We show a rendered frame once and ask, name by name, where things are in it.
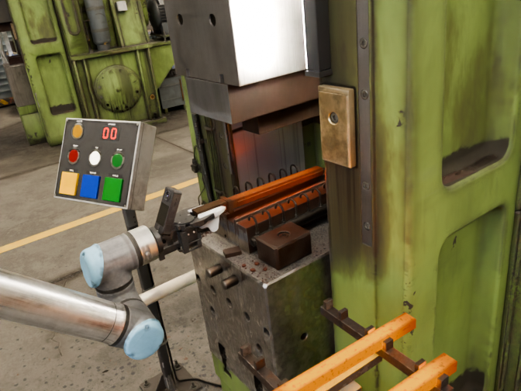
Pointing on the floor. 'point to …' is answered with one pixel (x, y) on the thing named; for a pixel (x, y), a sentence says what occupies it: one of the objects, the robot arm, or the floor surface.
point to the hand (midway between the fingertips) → (219, 205)
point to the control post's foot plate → (171, 382)
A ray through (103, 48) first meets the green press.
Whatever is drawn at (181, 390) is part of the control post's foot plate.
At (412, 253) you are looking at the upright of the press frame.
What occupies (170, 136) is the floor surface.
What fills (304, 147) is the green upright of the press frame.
